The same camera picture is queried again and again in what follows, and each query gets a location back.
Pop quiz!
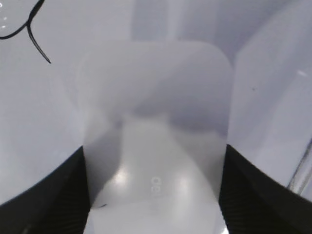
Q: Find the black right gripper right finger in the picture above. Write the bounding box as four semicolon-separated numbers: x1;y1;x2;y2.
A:
218;145;312;234

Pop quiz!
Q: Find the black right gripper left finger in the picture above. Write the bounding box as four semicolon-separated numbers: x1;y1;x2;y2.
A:
0;148;91;234

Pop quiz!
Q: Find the white whiteboard eraser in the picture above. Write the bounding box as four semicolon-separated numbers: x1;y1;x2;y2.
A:
76;41;233;234

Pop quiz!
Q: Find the white whiteboard with grey frame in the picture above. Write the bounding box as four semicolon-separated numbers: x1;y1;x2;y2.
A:
0;0;312;202

